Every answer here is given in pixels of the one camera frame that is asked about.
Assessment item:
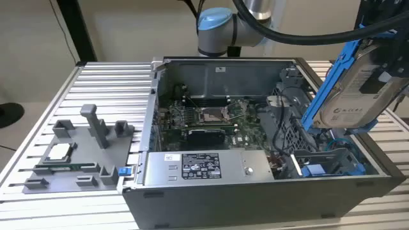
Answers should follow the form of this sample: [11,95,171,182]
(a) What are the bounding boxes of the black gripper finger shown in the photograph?
[359,71,389,94]

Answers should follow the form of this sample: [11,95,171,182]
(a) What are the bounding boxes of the hard disk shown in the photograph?
[301,23,405,134]

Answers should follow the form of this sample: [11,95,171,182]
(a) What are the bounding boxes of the light blue disk wire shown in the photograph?
[328,137,353,154]

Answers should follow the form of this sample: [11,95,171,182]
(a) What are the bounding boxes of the grey metal disk bay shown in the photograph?
[259,68,367,179]

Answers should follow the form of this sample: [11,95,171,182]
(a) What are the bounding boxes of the metal socket cover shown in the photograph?
[224,99,251,122]

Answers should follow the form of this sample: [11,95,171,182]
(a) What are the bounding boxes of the green motherboard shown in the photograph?
[157,95,272,153]

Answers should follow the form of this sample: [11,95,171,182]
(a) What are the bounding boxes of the black RAM slots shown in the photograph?
[181,95,233,108]

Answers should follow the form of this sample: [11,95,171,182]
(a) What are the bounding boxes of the CPU socket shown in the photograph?
[200,107,231,123]

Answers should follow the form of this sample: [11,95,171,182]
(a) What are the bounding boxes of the installed green RAM stick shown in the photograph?
[184,122,236,129]

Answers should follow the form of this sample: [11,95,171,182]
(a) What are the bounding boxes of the thin locking lever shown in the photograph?
[187,95,201,108]

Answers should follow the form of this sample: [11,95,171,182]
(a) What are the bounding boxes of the black open PC case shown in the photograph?
[122,56,407,230]

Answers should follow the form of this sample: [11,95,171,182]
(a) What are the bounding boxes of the silver power supply unit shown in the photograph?
[143,149,276,186]

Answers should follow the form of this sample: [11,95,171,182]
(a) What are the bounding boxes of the grey parts rack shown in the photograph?
[22,104,135,195]

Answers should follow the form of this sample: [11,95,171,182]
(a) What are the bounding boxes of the silver CPU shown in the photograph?
[47,145,74,160]

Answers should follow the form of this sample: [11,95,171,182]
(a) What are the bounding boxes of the black round stand base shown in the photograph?
[0,102,26,128]

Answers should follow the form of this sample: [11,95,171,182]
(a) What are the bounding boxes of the silver metal bracket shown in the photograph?
[267,95,293,114]

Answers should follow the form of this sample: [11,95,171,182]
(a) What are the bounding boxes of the thick black cable hose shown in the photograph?
[232,0,409,46]

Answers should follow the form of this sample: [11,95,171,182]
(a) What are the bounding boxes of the black cables behind arm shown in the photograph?
[183,0,205,19]

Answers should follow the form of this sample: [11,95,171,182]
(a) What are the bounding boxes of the black frame post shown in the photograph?
[56,0,99,63]

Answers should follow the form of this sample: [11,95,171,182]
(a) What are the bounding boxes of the thin black wall cord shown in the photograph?
[50,0,78,63]

